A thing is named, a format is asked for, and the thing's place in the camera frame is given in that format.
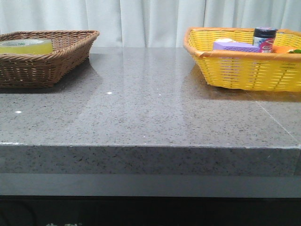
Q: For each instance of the yellow clear tape roll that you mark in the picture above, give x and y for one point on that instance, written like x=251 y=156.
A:
x=26 y=46

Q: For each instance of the white curtain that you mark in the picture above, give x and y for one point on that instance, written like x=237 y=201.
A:
x=146 y=23

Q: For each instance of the purple foam block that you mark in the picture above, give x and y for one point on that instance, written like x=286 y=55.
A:
x=234 y=46

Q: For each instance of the yellow woven basket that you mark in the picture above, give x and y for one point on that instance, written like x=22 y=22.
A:
x=241 y=70

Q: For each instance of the brown wicker basket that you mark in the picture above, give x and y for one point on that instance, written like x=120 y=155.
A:
x=70 y=49

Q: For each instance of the black lidded spice jar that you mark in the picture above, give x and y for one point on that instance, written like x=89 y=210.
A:
x=263 y=38

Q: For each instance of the orange toy fruit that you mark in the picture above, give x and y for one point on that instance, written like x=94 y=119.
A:
x=283 y=49

